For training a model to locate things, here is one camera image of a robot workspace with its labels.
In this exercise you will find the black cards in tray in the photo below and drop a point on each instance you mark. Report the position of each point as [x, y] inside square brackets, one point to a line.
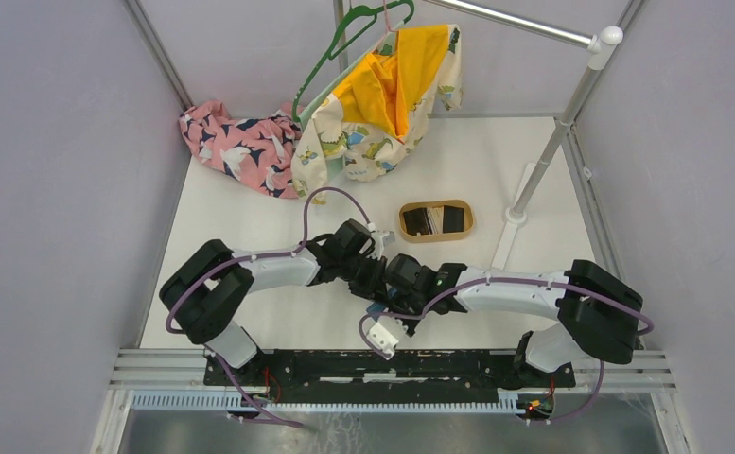
[434, 220]

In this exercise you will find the white slotted cable duct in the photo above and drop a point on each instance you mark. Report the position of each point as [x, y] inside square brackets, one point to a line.
[232, 401]

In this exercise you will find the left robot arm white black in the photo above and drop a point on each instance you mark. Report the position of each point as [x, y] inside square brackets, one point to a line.
[204, 294]

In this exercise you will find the teal card holder wallet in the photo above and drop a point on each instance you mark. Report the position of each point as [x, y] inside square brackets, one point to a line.
[378, 307]

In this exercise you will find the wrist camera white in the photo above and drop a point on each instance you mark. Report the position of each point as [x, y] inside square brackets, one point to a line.
[380, 240]
[385, 334]

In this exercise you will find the pink patterned cloth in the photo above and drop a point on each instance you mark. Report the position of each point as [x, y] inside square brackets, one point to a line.
[256, 152]

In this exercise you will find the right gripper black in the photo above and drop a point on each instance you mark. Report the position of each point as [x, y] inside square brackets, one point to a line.
[410, 326]

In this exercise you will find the mint green cloth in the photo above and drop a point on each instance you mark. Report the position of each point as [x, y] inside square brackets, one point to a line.
[320, 106]

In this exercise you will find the silver clothes rack pole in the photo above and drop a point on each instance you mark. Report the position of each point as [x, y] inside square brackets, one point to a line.
[600, 47]

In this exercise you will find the oval wooden tray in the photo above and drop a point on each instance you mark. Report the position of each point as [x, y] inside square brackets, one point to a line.
[468, 214]

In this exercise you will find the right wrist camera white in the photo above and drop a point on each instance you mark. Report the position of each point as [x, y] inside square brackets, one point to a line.
[385, 334]

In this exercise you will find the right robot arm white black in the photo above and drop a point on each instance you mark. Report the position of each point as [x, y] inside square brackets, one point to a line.
[594, 313]

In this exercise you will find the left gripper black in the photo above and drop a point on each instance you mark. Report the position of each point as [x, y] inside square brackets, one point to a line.
[373, 288]

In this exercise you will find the dinosaur print yellow jacket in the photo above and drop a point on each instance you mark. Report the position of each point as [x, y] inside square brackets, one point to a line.
[378, 115]

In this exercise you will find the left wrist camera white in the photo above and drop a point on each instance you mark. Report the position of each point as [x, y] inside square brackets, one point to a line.
[380, 240]

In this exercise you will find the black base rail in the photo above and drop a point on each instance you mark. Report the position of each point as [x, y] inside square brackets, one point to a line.
[466, 376]

